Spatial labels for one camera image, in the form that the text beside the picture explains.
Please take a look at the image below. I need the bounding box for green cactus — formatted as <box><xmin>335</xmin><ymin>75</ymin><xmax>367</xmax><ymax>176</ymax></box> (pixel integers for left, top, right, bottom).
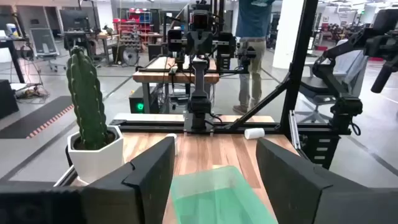
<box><xmin>66</xmin><ymin>46</ymin><xmax>109</xmax><ymax>151</ymax></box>

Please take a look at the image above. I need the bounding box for red parts shelf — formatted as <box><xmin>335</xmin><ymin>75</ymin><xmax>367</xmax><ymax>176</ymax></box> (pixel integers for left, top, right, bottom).
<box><xmin>112</xmin><ymin>8</ymin><xmax>154</xmax><ymax>43</ymax></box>

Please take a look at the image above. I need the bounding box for round floor fan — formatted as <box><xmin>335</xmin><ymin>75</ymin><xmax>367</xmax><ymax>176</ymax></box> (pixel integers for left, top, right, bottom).
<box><xmin>121</xmin><ymin>47</ymin><xmax>140</xmax><ymax>67</ymax></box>

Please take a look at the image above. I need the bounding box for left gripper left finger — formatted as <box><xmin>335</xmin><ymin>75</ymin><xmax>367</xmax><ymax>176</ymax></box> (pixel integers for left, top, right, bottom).
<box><xmin>80</xmin><ymin>136</ymin><xmax>176</xmax><ymax>224</ymax></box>

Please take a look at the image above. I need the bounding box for pale grey office chair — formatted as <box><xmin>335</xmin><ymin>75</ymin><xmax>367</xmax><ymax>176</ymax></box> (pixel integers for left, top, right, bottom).
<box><xmin>294</xmin><ymin>39</ymin><xmax>370</xmax><ymax>124</ymax></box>

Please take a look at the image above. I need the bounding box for white wipes container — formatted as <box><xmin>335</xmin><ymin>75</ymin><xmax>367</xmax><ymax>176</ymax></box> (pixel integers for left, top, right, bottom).
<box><xmin>5</xmin><ymin>23</ymin><xmax>19</xmax><ymax>39</ymax></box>

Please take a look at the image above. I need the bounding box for black mat with orange stripes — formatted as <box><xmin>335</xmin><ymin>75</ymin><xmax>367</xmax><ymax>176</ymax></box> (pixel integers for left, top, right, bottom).
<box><xmin>0</xmin><ymin>95</ymin><xmax>75</xmax><ymax>140</ymax></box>

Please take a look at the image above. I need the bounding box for black desk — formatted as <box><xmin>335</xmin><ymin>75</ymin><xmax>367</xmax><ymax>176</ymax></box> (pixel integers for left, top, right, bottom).
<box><xmin>0</xmin><ymin>36</ymin><xmax>30</xmax><ymax>84</ymax></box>

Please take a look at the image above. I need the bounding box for white pill bottle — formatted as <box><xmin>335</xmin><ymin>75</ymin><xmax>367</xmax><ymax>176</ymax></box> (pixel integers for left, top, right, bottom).
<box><xmin>165</xmin><ymin>133</ymin><xmax>178</xmax><ymax>156</ymax></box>
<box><xmin>244</xmin><ymin>127</ymin><xmax>266</xmax><ymax>140</ymax></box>

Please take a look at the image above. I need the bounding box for grey mesh office chair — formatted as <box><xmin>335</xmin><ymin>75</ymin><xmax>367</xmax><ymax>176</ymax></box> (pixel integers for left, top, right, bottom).
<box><xmin>29</xmin><ymin>27</ymin><xmax>68</xmax><ymax>73</ymax></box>

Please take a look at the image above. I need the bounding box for silver metal bracket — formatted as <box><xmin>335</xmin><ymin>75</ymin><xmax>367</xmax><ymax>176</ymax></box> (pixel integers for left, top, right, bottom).
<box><xmin>288</xmin><ymin>110</ymin><xmax>302</xmax><ymax>151</ymax></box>

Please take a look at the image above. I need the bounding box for translucent green plastic basket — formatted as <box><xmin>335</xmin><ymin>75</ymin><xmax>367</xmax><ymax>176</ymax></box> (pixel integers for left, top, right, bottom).
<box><xmin>169</xmin><ymin>166</ymin><xmax>279</xmax><ymax>224</ymax></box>

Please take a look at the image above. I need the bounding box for black equipment case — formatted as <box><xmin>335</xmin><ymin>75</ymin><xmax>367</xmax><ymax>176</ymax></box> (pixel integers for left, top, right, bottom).
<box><xmin>0</xmin><ymin>79</ymin><xmax>20</xmax><ymax>119</ymax></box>

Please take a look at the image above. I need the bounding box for black monitor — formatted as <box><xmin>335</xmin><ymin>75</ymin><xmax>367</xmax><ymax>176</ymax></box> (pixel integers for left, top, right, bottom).
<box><xmin>59</xmin><ymin>8</ymin><xmax>84</xmax><ymax>32</ymax></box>

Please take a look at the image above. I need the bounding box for wooden workbench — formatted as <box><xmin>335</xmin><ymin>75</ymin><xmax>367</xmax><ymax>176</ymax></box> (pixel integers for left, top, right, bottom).
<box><xmin>132</xmin><ymin>55</ymin><xmax>221</xmax><ymax>114</ymax></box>

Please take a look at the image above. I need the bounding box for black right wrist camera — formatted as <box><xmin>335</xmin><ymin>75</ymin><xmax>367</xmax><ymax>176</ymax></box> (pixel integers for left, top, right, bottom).
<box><xmin>190</xmin><ymin>8</ymin><xmax>214</xmax><ymax>32</ymax></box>

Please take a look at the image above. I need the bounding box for white building column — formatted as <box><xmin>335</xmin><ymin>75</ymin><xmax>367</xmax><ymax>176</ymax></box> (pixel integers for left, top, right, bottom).
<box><xmin>272</xmin><ymin>0</ymin><xmax>305</xmax><ymax>70</ymax></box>

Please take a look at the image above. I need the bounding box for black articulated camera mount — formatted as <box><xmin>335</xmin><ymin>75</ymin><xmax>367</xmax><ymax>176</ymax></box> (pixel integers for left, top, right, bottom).
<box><xmin>312</xmin><ymin>8</ymin><xmax>398</xmax><ymax>138</ymax></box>

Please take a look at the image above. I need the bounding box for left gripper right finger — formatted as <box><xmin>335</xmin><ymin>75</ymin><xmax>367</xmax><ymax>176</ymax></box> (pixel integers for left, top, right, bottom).
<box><xmin>256</xmin><ymin>138</ymin><xmax>398</xmax><ymax>224</ymax></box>

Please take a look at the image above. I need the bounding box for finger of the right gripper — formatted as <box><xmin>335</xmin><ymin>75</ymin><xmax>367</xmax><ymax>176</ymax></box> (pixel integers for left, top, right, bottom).
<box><xmin>167</xmin><ymin>29</ymin><xmax>183</xmax><ymax>53</ymax></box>
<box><xmin>216</xmin><ymin>32</ymin><xmax>236</xmax><ymax>56</ymax></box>

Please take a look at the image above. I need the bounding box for white hexagonal plant pot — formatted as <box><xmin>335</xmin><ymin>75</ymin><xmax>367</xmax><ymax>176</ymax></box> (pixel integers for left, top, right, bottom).
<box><xmin>67</xmin><ymin>125</ymin><xmax>125</xmax><ymax>184</ymax></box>

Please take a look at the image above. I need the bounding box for person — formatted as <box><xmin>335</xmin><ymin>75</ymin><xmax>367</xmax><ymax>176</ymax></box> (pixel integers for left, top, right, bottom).
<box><xmin>231</xmin><ymin>0</ymin><xmax>277</xmax><ymax>115</ymax></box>

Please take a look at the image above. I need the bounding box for black computer with green light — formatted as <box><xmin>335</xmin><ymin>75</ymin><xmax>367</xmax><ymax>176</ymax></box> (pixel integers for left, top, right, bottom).
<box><xmin>129</xmin><ymin>86</ymin><xmax>147</xmax><ymax>114</ymax></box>

